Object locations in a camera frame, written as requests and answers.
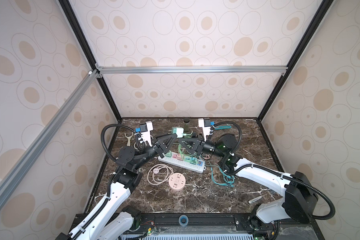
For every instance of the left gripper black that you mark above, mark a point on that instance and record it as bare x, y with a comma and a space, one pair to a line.
157, 148

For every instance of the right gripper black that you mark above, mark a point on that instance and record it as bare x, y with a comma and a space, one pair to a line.
193, 143

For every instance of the green charger plug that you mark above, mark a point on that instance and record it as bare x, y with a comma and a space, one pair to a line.
169, 154
179, 131

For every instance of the teal charger plug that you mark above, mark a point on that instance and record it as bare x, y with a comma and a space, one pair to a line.
193, 161

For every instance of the pink charger plug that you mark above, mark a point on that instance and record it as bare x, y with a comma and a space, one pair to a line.
177, 157

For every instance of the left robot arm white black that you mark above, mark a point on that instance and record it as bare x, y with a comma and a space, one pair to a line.
98, 224

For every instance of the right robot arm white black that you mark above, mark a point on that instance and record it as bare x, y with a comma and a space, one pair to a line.
299, 201

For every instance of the glass spice jar black lid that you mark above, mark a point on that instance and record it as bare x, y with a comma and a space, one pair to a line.
186, 122

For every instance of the white colourful power strip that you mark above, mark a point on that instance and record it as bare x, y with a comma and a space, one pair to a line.
185, 164

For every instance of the cream vegetable peeler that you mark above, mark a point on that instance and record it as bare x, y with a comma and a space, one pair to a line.
128, 137

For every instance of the teal utility knife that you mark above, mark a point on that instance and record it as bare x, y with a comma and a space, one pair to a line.
223, 127

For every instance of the pink round socket hub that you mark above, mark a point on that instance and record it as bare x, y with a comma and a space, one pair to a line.
177, 181

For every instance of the small white clip tool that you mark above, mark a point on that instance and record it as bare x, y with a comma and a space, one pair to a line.
257, 200

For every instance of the silver aluminium bar left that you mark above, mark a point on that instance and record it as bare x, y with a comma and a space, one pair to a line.
21, 168

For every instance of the silver aluminium bar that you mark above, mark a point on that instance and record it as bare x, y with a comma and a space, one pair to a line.
192, 70
21, 168

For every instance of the silver aluminium bar back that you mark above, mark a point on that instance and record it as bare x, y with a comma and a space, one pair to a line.
192, 70

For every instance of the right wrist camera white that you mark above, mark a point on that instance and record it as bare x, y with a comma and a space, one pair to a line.
206, 124

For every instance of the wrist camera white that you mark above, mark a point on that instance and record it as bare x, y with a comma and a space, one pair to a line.
206, 124
143, 134

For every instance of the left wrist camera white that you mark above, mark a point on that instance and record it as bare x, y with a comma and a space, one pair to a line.
143, 134

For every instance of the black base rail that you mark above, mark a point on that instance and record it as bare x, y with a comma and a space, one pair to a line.
196, 226

